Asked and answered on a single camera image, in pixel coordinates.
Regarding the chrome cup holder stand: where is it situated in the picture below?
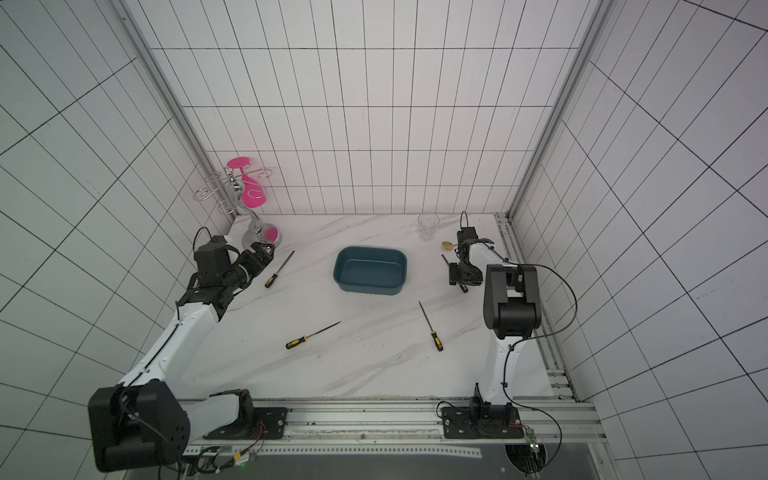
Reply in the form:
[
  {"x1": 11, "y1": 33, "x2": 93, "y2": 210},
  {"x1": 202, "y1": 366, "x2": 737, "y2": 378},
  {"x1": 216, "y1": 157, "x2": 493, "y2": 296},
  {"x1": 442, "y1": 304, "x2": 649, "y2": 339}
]
[{"x1": 194, "y1": 164, "x2": 282, "y2": 247}]

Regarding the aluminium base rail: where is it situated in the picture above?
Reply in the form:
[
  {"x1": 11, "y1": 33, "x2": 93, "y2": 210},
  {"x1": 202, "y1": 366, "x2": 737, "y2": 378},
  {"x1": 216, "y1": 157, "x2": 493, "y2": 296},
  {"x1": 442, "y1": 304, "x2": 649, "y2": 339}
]
[{"x1": 185, "y1": 398, "x2": 607, "y2": 460}]

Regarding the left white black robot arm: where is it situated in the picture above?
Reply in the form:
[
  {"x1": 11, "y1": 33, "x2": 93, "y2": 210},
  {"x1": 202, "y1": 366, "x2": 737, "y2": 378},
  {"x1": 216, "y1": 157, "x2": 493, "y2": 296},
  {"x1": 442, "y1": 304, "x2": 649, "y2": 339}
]
[{"x1": 87, "y1": 235, "x2": 275, "y2": 473}]

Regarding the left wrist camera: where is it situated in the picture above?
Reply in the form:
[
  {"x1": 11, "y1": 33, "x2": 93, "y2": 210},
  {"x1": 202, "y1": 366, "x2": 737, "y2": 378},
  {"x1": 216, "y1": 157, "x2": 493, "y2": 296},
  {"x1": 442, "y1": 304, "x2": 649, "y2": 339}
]
[{"x1": 194, "y1": 235, "x2": 232, "y2": 274}]

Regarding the teal plastic storage box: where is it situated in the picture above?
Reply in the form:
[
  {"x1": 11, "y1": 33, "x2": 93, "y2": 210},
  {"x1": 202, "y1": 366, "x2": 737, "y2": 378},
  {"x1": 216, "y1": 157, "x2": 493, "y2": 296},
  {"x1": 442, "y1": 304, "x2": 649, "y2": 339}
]
[{"x1": 333, "y1": 246, "x2": 408, "y2": 296}]

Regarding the clear drinking glass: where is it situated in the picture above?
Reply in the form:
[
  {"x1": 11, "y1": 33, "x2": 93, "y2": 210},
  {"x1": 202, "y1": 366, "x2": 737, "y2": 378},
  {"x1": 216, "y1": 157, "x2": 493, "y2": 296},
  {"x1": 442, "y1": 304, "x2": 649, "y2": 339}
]
[{"x1": 417, "y1": 213, "x2": 440, "y2": 242}]

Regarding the pink disc on stand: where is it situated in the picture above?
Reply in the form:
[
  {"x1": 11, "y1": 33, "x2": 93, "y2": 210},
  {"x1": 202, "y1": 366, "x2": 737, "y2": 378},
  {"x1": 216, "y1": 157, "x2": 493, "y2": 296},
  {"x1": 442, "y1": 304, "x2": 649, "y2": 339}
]
[{"x1": 227, "y1": 157, "x2": 251, "y2": 172}]

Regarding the left arm base wiring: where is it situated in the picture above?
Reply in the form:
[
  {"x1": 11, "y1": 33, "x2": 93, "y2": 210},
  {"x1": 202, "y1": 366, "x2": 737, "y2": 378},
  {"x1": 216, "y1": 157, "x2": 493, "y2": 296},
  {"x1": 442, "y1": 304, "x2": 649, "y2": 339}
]
[{"x1": 179, "y1": 419, "x2": 268, "y2": 478}]

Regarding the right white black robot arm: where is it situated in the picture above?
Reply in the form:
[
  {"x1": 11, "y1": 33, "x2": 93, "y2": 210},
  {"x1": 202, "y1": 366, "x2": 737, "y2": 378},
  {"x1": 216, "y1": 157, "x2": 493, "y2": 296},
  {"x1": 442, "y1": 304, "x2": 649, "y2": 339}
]
[{"x1": 438, "y1": 239, "x2": 542, "y2": 440}]

